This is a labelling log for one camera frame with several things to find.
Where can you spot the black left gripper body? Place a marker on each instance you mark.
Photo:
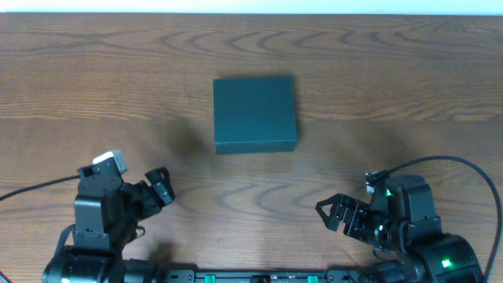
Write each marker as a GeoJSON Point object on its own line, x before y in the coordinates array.
{"type": "Point", "coordinates": [142, 195]}

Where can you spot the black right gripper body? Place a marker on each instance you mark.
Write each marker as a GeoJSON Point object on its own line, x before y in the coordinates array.
{"type": "Point", "coordinates": [354, 220]}

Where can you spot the dark green box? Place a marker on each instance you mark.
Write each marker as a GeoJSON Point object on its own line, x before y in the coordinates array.
{"type": "Point", "coordinates": [254, 115]}

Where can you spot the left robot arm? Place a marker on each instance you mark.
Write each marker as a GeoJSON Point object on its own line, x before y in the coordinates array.
{"type": "Point", "coordinates": [91, 257]}

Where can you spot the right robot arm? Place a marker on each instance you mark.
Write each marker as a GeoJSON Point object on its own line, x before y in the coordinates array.
{"type": "Point", "coordinates": [401, 218]}

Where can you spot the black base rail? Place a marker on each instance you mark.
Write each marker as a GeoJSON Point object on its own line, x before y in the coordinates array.
{"type": "Point", "coordinates": [266, 276]}

